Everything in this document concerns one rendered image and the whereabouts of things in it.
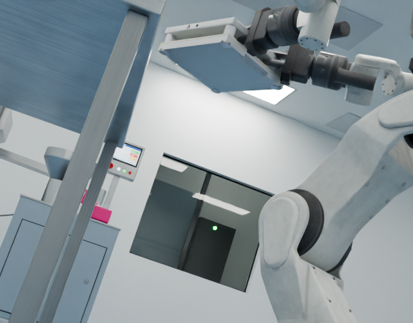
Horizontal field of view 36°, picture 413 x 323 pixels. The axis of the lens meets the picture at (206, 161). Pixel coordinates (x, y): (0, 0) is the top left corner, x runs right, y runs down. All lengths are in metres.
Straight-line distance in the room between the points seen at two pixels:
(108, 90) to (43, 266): 0.32
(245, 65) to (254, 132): 5.59
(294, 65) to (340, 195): 0.50
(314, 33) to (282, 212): 0.40
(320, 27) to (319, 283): 0.54
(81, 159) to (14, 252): 2.82
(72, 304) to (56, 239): 2.83
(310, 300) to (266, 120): 6.14
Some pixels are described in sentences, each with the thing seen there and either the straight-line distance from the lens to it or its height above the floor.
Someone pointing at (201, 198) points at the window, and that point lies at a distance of 7.02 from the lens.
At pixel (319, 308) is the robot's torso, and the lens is 1.21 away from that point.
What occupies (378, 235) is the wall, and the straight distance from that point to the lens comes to 7.66.
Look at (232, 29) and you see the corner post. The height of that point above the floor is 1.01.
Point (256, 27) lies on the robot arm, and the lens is 1.56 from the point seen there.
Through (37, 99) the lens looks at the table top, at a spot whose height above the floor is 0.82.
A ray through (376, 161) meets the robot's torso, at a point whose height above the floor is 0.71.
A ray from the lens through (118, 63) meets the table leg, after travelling 1.16.
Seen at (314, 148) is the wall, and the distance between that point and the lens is 7.45.
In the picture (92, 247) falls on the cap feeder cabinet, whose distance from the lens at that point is 3.93.
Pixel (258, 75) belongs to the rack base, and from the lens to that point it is 1.67.
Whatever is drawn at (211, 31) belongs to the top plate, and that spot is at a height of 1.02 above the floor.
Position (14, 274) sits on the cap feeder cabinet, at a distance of 3.91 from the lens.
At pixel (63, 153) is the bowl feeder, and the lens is 4.15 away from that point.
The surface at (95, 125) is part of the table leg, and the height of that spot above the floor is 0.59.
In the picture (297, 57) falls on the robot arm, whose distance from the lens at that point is 1.67.
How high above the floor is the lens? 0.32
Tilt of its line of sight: 15 degrees up
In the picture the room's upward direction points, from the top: 18 degrees clockwise
